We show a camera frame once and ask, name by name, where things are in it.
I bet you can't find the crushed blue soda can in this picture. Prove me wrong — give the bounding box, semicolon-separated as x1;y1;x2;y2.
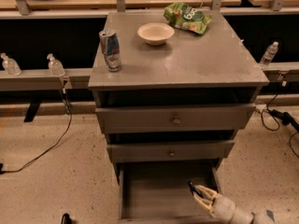
99;29;121;72

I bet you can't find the black object bottom edge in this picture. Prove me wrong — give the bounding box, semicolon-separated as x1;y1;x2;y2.
61;213;72;224

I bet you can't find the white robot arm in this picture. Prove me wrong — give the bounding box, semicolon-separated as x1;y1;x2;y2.
190;185;275;224

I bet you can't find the black floor cable left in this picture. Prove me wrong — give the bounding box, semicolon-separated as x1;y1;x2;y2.
0;87;74;175

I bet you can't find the grey top drawer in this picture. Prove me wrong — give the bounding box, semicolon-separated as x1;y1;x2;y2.
96;104;255;134

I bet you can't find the grey middle drawer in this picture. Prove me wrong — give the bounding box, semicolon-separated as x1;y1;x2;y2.
107;140;235;163

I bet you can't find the grey wooden drawer cabinet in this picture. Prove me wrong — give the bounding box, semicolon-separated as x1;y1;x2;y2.
88;10;270;185

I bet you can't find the clear pump bottle near cabinet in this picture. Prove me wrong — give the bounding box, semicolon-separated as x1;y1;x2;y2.
47;53;65;77

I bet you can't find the white bowl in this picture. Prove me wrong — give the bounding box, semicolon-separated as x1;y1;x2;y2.
137;22;175;46

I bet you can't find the black cable right floor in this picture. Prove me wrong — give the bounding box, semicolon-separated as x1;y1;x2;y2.
260;75;299;159

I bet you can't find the clear water bottle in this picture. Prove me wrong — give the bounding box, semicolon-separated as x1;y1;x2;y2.
260;41;278;68

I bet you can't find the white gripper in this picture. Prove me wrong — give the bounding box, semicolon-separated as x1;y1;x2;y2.
193;185;236;220

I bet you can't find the clear pump bottle far left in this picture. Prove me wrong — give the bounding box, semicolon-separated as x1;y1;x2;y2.
0;53;21;76

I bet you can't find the green chip bag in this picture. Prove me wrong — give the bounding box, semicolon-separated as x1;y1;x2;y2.
164;2;211;35

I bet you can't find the grey open bottom drawer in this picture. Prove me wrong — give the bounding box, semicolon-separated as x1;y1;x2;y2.
119;161;220;224

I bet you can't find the dark rxbar blueberry bar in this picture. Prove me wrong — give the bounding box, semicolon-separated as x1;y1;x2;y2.
188;181;203;198

